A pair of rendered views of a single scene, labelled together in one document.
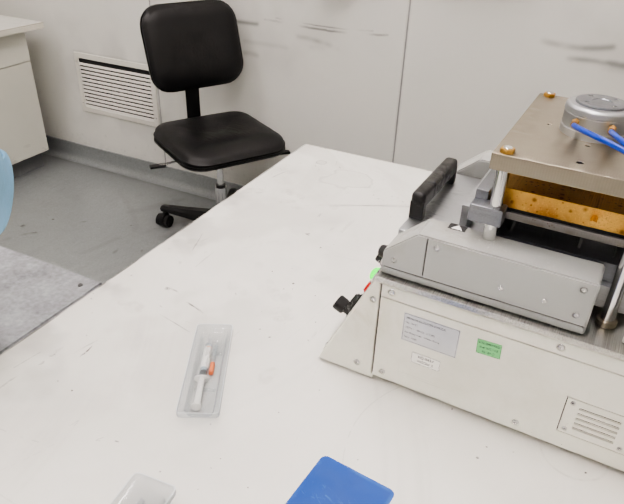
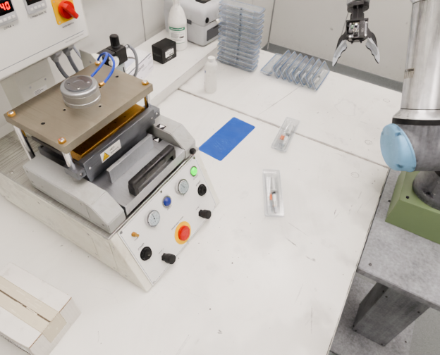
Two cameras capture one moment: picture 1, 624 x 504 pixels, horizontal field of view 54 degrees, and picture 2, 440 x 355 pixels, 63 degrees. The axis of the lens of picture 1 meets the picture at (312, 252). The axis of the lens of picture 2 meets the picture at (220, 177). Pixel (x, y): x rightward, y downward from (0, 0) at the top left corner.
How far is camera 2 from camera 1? 1.38 m
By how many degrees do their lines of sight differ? 101
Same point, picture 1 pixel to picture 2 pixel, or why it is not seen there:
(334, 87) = not seen: outside the picture
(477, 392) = not seen: hidden behind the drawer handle
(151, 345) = (304, 214)
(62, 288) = (379, 261)
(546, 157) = (129, 79)
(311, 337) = (222, 216)
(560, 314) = not seen: hidden behind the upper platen
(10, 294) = (406, 256)
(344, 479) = (214, 153)
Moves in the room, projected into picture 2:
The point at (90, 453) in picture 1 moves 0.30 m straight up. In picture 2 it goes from (306, 165) to (331, 89)
